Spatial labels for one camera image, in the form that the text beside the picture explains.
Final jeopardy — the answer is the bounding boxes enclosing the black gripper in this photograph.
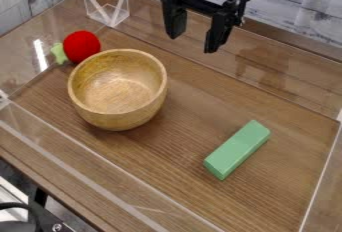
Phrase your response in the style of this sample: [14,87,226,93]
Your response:
[161,0,250,53]

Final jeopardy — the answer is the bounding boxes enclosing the red plush fruit green leaf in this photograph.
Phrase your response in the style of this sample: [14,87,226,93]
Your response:
[51,30,102,64]

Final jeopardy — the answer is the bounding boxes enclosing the light wooden bowl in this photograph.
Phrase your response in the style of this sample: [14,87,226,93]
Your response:
[67,49,169,131]

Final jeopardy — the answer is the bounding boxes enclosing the green rectangular block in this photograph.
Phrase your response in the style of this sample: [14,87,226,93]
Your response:
[203,120,271,180]

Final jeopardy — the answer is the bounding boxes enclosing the black table leg clamp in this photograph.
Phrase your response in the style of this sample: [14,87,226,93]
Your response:
[28,188,75,232]

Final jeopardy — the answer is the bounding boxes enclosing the clear acrylic corner bracket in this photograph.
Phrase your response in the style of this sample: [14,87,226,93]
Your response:
[84,0,130,28]

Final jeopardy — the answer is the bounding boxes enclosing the clear acrylic tray wall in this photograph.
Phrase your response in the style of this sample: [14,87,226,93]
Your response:
[0,91,223,232]

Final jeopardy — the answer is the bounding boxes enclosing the black cable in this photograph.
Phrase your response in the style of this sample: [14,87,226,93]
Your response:
[0,201,38,232]

